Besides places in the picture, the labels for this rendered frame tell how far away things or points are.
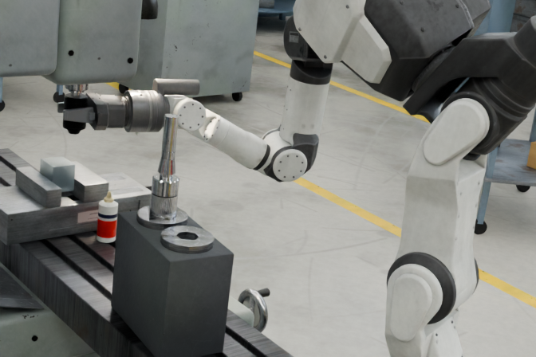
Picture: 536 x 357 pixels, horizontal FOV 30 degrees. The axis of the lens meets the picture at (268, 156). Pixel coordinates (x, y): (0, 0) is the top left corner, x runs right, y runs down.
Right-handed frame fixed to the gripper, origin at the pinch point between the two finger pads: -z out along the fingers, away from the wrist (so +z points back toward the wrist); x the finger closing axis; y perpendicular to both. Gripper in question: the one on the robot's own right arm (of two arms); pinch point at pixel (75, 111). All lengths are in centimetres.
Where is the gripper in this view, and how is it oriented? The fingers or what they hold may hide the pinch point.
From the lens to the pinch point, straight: 207.9
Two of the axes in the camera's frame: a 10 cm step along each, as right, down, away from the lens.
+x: 3.8, 3.2, -8.7
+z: 9.2, -0.2, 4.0
